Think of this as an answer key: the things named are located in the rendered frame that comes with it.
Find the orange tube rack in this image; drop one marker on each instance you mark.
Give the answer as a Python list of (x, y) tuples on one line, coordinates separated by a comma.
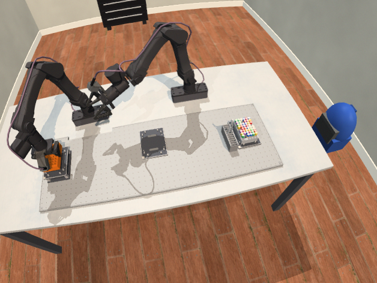
[(53, 161)]

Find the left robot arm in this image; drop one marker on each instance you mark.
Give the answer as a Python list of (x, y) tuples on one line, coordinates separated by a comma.
[(137, 70)]

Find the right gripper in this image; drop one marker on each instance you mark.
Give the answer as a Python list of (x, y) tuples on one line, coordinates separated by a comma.
[(42, 148)]

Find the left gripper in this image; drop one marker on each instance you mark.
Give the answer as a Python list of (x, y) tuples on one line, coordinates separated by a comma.
[(106, 97)]

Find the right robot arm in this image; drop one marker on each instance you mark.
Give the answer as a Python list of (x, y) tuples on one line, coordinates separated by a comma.
[(24, 121)]

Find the grey rectangular holder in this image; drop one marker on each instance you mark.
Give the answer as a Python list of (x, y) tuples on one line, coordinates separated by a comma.
[(230, 138)]

